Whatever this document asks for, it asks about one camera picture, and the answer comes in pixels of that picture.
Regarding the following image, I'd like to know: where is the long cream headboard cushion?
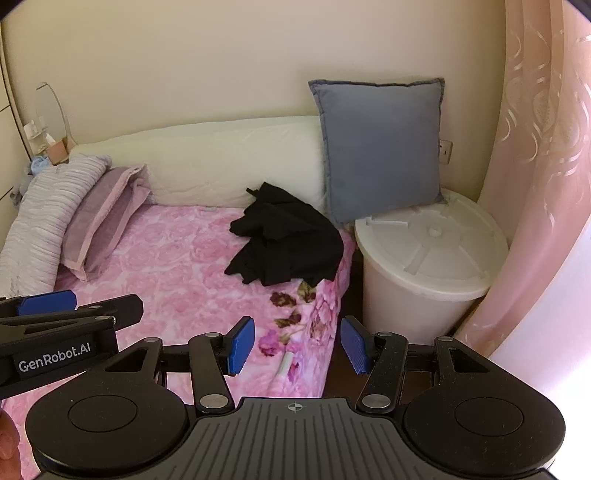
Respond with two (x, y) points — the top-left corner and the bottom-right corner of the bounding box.
(69, 115), (331, 214)

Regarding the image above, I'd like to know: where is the lilac striped duvet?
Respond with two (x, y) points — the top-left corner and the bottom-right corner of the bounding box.
(0, 154), (113, 298)

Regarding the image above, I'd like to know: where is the black garment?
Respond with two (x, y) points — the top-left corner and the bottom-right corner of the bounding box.
(225, 181), (345, 287)

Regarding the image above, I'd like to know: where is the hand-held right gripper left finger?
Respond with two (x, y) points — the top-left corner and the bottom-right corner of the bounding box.
(92, 316), (256, 415)

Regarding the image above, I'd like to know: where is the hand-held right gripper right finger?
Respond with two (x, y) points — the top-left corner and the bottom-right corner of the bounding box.
(340, 316), (506, 414)

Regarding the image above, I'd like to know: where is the oval mirror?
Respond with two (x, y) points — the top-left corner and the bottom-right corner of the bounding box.
(34, 82), (73, 149)

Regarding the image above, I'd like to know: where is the purple pillow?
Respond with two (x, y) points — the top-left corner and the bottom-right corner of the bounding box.
(61, 164), (153, 282)

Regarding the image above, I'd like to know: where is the white plastic bucket with lid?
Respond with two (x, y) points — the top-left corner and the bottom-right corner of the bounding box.
(354, 187), (510, 347)

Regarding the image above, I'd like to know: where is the pink box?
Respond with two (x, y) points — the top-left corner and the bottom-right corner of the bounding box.
(46, 141), (70, 166)

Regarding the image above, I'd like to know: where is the pink floral blanket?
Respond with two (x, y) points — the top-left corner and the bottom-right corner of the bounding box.
(0, 203), (358, 480)

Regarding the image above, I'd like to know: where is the pink patterned curtain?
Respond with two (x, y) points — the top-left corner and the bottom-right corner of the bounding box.
(455, 0), (591, 407)

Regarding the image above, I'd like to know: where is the grey-blue square cushion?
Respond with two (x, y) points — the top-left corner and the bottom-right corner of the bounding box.
(308, 78), (448, 228)

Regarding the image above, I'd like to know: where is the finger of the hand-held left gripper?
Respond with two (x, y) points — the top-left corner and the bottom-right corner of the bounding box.
(0, 290), (78, 320)
(74, 294), (145, 330)

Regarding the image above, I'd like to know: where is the person's left hand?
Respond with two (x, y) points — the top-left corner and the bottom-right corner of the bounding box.
(0, 410), (22, 480)

